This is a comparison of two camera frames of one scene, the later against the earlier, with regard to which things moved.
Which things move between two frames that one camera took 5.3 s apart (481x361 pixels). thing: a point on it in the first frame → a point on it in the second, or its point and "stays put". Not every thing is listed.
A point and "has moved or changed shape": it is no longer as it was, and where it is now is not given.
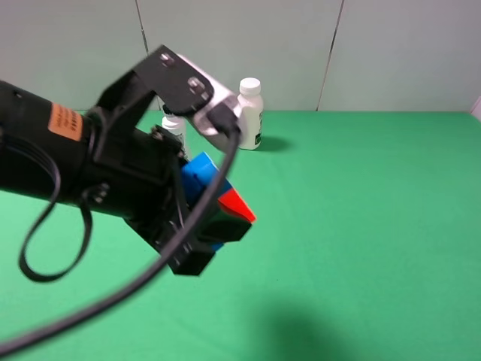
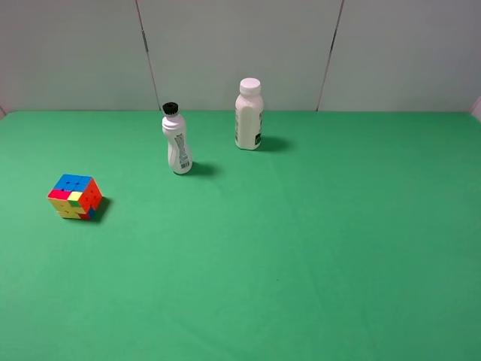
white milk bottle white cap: [251, 106] stays put
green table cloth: [366, 247] stays put
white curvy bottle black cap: [176, 123] stays put
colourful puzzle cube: [198, 173] has moved or changed shape
